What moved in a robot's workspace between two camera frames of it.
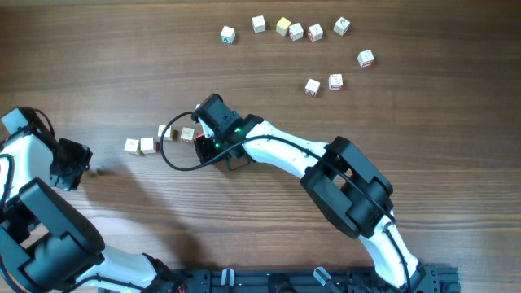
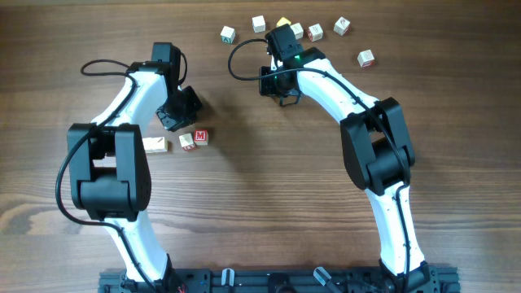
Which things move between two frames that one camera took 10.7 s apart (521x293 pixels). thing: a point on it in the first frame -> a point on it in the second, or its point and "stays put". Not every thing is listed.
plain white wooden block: [258, 24] stays put
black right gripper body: [210, 147] -> [270, 85]
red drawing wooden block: [315, 32] stays put
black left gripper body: [70, 163] -> [180, 110]
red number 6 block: [341, 26] stays put
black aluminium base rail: [431, 279] stays put
